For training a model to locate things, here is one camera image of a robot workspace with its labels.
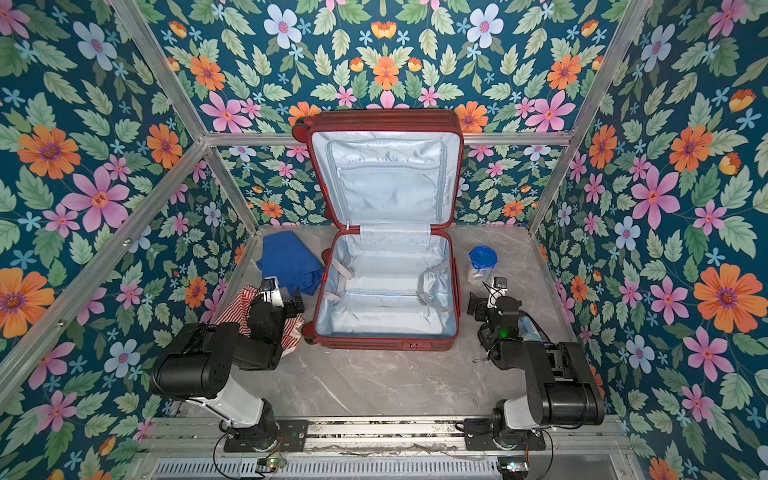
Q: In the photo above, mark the white slotted cable duct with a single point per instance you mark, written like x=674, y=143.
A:
x=330, y=468

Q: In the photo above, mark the red white striped shirt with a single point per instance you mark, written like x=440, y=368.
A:
x=237, y=312

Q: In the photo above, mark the clear jar blue lid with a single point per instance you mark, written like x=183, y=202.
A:
x=482, y=262

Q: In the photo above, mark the blue shirt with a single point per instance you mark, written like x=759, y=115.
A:
x=285, y=257

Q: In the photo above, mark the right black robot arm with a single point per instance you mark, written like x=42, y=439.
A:
x=560, y=390

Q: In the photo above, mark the red hard-shell suitcase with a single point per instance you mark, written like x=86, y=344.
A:
x=389, y=179

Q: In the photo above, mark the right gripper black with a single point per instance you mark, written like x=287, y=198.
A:
x=480, y=307

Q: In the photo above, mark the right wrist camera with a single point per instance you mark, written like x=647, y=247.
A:
x=496, y=290

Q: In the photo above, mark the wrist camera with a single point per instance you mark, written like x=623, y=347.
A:
x=496, y=290
x=270, y=291

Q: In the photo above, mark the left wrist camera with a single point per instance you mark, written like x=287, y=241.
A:
x=270, y=291

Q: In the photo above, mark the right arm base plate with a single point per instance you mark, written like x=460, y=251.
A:
x=486, y=434

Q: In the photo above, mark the aluminium cage frame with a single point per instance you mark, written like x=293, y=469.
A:
x=22, y=359

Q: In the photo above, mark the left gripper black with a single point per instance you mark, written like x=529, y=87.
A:
x=288, y=303

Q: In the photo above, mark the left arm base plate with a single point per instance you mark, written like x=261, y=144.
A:
x=275, y=436

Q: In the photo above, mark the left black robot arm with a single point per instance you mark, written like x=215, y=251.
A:
x=196, y=368

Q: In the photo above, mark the clear toiletry pouch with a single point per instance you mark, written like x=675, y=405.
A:
x=529, y=331

